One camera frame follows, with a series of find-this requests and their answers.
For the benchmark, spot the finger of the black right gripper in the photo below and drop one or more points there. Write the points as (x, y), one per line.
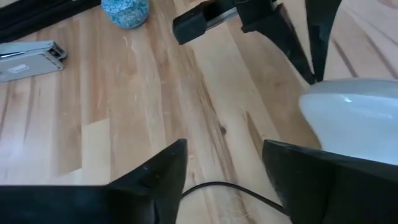
(280, 28)
(321, 25)

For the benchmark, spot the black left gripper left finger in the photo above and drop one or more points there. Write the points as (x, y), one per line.
(93, 205)

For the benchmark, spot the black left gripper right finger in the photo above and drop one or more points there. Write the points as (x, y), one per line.
(335, 193)

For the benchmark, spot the grey stapler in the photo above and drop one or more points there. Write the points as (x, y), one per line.
(28, 62)

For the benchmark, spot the white reflector lightbulb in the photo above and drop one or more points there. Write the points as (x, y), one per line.
(357, 124)

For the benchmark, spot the blue crumpled ball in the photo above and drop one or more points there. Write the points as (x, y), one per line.
(126, 14)

